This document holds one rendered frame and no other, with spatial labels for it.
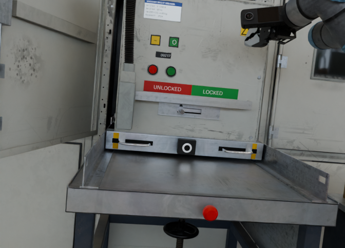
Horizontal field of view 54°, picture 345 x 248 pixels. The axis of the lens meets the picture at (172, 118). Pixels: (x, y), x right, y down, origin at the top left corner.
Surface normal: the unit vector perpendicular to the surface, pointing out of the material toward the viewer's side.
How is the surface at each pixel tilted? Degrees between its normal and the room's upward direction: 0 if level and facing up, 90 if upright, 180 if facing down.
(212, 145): 94
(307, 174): 90
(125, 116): 94
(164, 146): 94
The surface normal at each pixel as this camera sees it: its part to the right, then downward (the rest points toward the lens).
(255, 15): -0.16, -0.21
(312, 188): -0.99, -0.08
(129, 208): 0.09, 0.09
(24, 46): 0.97, 0.11
